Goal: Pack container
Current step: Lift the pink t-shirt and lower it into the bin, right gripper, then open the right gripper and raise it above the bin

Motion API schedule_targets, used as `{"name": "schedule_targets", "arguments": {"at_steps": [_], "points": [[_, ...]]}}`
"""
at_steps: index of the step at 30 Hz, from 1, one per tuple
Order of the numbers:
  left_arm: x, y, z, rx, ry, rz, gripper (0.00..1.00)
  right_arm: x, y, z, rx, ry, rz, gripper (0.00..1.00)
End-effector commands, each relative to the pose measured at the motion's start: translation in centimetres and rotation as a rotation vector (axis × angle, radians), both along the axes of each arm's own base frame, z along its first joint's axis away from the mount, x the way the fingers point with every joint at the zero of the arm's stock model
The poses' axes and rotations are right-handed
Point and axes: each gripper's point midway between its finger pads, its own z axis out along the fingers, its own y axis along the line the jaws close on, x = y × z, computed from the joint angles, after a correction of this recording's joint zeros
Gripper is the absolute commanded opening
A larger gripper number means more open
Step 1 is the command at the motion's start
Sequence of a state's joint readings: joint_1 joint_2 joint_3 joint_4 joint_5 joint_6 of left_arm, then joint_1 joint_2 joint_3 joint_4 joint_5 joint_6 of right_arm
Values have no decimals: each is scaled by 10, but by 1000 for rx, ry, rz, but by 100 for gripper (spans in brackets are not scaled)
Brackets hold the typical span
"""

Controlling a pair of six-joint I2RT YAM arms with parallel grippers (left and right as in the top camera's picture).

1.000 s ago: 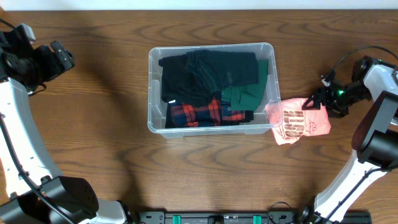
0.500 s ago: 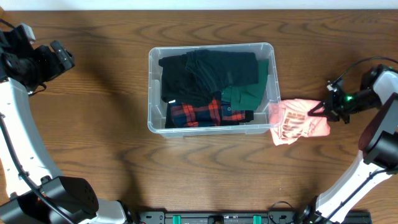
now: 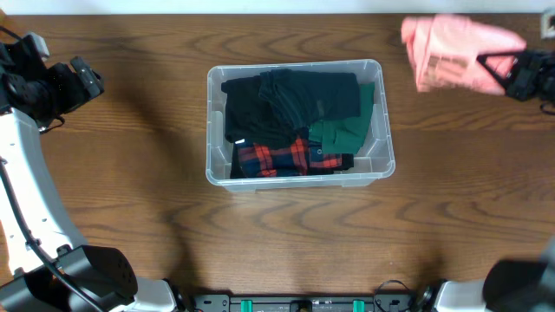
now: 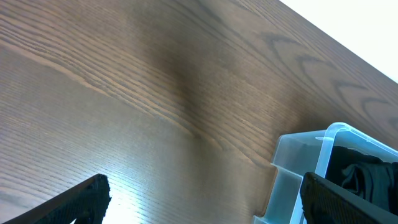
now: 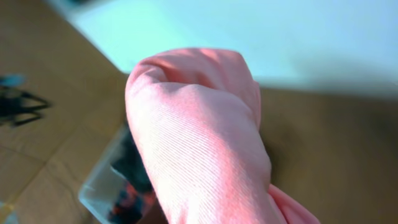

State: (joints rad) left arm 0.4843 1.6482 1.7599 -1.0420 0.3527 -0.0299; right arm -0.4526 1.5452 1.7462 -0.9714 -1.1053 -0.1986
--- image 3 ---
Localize pink printed t-shirt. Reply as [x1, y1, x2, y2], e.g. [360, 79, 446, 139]
[401, 15, 527, 95]

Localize black garment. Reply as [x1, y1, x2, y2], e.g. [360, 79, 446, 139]
[221, 72, 308, 152]

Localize green garment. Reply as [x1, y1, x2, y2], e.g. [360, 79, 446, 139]
[309, 82, 375, 154]

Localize black pants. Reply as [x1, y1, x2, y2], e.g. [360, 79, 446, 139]
[229, 142, 356, 179]

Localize dark navy shirt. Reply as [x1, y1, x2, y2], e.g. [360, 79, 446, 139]
[259, 68, 361, 130]

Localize red navy plaid shirt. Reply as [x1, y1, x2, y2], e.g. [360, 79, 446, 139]
[236, 134, 343, 179]

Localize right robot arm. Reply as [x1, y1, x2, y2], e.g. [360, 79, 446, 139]
[421, 50, 554, 312]

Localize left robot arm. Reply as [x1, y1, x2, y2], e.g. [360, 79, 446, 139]
[1, 33, 190, 311]

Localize clear plastic storage bin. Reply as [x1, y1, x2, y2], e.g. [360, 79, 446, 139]
[206, 59, 396, 192]

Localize left black cable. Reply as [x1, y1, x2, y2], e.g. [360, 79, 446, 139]
[0, 25, 105, 312]

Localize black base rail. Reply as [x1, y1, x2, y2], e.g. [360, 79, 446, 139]
[193, 293, 434, 312]

